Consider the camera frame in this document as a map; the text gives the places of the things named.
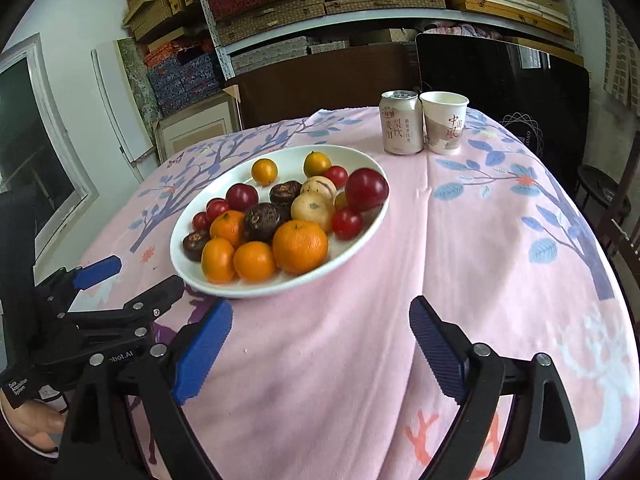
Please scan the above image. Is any dark water chestnut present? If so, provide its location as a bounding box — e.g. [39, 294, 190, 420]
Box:
[182, 230, 210, 262]
[269, 180, 303, 207]

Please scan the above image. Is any red cherry tomato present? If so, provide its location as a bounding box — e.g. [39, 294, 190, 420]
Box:
[322, 166, 349, 188]
[332, 207, 363, 240]
[192, 211, 210, 231]
[205, 198, 230, 222]

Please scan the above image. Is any dark purple passion fruit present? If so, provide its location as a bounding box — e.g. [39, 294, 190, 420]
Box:
[243, 203, 284, 244]

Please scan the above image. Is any large orange mandarin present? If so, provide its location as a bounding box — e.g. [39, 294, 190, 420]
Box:
[271, 220, 329, 275]

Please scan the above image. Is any striped yellow pepino melon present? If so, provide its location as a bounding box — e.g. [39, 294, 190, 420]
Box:
[300, 176, 337, 202]

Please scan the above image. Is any small green-yellow kumquat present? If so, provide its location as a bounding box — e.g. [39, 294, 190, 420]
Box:
[334, 192, 348, 210]

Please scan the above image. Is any small yellow-orange citrus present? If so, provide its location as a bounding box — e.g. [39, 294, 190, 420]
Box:
[303, 151, 332, 178]

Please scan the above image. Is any large red plum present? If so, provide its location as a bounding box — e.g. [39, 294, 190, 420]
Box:
[345, 168, 390, 211]

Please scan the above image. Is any person's left hand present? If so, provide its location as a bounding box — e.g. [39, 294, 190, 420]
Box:
[1, 393, 66, 457]

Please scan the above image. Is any framed picture board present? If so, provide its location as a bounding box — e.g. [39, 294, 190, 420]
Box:
[153, 84, 243, 164]

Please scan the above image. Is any dark wooden chair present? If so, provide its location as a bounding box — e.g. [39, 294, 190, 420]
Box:
[576, 132, 639, 281]

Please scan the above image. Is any metal storage shelf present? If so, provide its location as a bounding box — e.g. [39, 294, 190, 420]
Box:
[188, 0, 584, 82]

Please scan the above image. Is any black glossy panel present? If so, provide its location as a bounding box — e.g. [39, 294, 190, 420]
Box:
[416, 32, 589, 192]

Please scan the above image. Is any white paper cup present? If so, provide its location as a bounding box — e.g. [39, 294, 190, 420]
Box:
[419, 91, 469, 155]

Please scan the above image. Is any pink drink can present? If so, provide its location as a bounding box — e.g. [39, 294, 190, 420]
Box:
[378, 90, 424, 156]

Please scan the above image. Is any dark brown cabinet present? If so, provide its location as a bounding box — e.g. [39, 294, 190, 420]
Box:
[228, 42, 420, 128]

